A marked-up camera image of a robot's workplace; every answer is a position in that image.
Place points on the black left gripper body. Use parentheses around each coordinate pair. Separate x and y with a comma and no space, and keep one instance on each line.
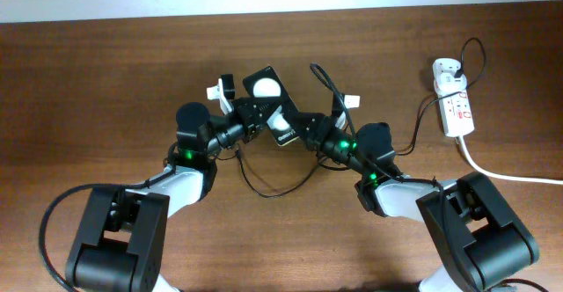
(247,129)

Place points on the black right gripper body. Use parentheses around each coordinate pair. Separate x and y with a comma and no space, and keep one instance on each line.
(319,140)

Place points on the black Galaxy flip smartphone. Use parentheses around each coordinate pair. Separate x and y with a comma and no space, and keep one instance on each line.
(265,84)

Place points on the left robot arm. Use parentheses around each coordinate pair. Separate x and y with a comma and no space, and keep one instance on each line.
(120,240)

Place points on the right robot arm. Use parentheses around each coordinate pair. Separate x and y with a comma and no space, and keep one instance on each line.
(480,239)

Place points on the white USB charger plug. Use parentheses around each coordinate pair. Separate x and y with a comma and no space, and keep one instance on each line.
(446,83)

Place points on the white power strip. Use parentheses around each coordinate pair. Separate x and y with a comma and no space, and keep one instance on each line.
(455,108)

